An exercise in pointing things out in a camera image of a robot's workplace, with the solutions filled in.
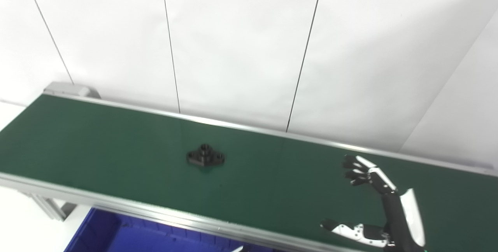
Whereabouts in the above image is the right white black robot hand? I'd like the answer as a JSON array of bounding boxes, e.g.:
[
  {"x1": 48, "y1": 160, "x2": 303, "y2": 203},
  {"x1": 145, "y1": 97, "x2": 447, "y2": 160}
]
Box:
[{"x1": 320, "y1": 155, "x2": 426, "y2": 252}]

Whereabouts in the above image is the aluminium conveyor leg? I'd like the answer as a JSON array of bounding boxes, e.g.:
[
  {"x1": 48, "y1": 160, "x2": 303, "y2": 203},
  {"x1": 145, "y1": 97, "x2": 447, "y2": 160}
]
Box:
[{"x1": 18, "y1": 192, "x2": 78, "y2": 221}]

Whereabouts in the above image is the black flanged machine part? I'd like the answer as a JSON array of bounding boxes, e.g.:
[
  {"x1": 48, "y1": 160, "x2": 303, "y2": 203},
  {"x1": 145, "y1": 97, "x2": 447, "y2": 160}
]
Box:
[{"x1": 186, "y1": 143, "x2": 226, "y2": 167}]

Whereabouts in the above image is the blue plastic bin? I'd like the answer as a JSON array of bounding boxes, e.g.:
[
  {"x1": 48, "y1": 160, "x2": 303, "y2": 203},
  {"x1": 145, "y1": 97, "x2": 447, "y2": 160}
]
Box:
[{"x1": 64, "y1": 207, "x2": 273, "y2": 252}]

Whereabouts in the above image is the green conveyor belt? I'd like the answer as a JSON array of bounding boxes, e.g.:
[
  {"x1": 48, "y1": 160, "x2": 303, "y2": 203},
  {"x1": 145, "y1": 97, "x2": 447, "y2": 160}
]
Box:
[
  {"x1": 0, "y1": 94, "x2": 498, "y2": 252},
  {"x1": 0, "y1": 92, "x2": 498, "y2": 252}
]

